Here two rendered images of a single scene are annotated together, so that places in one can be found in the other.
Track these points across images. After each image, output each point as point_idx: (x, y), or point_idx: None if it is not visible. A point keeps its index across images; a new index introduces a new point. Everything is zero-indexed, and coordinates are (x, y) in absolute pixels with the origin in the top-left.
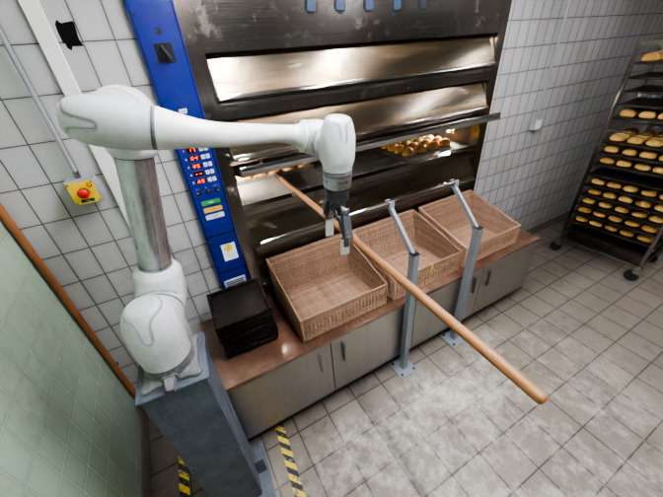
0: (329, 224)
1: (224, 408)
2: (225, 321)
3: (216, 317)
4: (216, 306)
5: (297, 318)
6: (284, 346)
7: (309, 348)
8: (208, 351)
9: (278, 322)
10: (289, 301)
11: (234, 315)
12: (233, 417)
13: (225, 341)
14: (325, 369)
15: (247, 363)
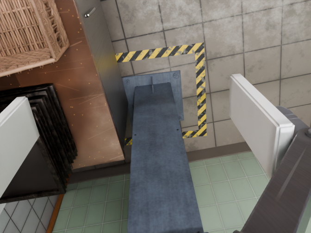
0: (2, 167)
1: (178, 169)
2: (47, 180)
3: (33, 191)
4: (6, 192)
5: (44, 64)
6: (70, 75)
7: (84, 38)
8: (128, 213)
9: (15, 76)
10: (0, 75)
11: (33, 169)
12: (154, 139)
13: (69, 167)
14: (89, 3)
15: (88, 126)
